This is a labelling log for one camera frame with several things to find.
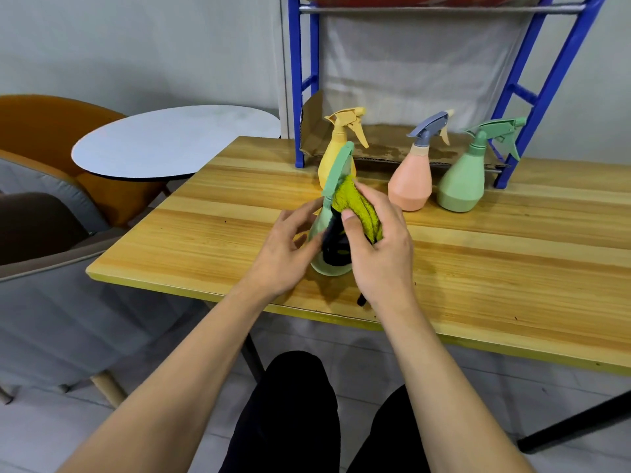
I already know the person's left hand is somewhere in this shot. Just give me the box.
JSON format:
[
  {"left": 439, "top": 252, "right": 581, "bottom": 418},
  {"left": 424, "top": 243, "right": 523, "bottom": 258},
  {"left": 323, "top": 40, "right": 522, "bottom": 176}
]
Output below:
[{"left": 244, "top": 196, "right": 326, "bottom": 304}]

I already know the person's right hand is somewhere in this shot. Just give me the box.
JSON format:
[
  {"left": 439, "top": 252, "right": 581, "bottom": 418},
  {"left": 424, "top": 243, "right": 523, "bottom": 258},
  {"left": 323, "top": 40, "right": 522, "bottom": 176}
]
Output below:
[{"left": 340, "top": 181, "right": 421, "bottom": 317}]

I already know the green and black cloth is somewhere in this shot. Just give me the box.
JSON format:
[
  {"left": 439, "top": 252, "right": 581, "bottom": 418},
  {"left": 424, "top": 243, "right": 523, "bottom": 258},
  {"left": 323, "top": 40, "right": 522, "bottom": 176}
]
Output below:
[{"left": 321, "top": 174, "right": 385, "bottom": 307}]

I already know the pink spray bottle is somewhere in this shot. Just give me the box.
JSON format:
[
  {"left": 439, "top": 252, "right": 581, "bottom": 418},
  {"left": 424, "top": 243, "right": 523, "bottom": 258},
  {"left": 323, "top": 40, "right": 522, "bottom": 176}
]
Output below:
[{"left": 388, "top": 110, "right": 454, "bottom": 212}]

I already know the green spray bottle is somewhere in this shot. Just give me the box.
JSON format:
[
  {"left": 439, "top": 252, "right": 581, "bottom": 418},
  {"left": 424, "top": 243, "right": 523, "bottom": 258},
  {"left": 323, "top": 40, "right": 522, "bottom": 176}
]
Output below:
[
  {"left": 308, "top": 141, "right": 357, "bottom": 277},
  {"left": 437, "top": 117, "right": 527, "bottom": 214}
]

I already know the yellow spray bottle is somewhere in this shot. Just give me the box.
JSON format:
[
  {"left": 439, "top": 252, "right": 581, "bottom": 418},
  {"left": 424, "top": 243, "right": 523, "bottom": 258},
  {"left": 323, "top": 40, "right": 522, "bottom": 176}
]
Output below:
[{"left": 317, "top": 106, "right": 369, "bottom": 191}]

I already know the blue metal shelf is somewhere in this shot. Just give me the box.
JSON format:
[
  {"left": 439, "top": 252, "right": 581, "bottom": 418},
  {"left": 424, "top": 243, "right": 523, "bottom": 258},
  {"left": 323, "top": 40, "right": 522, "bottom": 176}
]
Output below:
[{"left": 287, "top": 0, "right": 609, "bottom": 191}]

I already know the person's right forearm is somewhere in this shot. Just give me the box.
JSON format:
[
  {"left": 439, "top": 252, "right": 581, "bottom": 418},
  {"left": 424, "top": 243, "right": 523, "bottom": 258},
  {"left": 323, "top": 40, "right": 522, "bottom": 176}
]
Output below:
[{"left": 379, "top": 302, "right": 536, "bottom": 473}]

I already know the person's left forearm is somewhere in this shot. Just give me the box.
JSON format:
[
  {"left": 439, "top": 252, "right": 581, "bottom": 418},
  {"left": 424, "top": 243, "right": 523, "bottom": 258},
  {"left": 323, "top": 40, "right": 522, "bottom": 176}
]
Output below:
[{"left": 57, "top": 282, "right": 275, "bottom": 473}]

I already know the person's left leg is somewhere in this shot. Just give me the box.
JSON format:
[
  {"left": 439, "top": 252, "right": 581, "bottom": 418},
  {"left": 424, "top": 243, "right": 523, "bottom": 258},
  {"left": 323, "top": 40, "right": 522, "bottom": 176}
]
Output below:
[{"left": 219, "top": 351, "right": 341, "bottom": 473}]

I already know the person's leg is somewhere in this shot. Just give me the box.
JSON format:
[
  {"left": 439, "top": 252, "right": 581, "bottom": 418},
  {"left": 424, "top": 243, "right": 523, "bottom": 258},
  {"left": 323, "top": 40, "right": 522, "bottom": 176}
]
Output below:
[
  {"left": 219, "top": 351, "right": 341, "bottom": 473},
  {"left": 347, "top": 385, "right": 430, "bottom": 473}
]

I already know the person's right leg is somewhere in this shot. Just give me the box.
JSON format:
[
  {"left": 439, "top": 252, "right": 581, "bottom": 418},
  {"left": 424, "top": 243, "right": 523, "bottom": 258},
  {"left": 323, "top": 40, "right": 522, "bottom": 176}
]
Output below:
[{"left": 347, "top": 385, "right": 430, "bottom": 473}]

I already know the black metal table leg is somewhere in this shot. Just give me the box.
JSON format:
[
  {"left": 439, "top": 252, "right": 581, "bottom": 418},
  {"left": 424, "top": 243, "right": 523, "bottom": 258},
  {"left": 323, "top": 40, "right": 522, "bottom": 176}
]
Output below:
[
  {"left": 240, "top": 333, "right": 267, "bottom": 382},
  {"left": 517, "top": 388, "right": 631, "bottom": 454}
]

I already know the stained brown cardboard sheet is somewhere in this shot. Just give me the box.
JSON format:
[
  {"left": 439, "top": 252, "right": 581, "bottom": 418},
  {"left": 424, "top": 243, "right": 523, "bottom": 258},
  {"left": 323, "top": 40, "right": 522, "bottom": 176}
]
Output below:
[{"left": 299, "top": 91, "right": 509, "bottom": 171}]

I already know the round white side table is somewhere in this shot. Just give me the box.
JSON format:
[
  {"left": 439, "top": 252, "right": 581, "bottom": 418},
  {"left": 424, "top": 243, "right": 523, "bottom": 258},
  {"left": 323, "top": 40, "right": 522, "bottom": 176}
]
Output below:
[{"left": 71, "top": 104, "right": 282, "bottom": 182}]

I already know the white cloth backdrop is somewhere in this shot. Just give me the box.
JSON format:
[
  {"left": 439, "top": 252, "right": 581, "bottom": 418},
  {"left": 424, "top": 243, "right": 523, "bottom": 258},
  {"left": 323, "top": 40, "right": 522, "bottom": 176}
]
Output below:
[{"left": 323, "top": 12, "right": 533, "bottom": 136}]

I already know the brown chair with grey shell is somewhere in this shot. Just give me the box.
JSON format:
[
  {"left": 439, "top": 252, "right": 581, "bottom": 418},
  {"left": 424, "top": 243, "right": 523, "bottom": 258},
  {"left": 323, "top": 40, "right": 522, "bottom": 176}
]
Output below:
[{"left": 0, "top": 191, "right": 213, "bottom": 409}]

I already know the orange chair with grey shell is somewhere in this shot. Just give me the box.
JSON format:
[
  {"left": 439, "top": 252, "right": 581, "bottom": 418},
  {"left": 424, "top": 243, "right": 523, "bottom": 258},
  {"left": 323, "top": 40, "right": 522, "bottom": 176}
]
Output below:
[{"left": 0, "top": 95, "right": 171, "bottom": 230}]

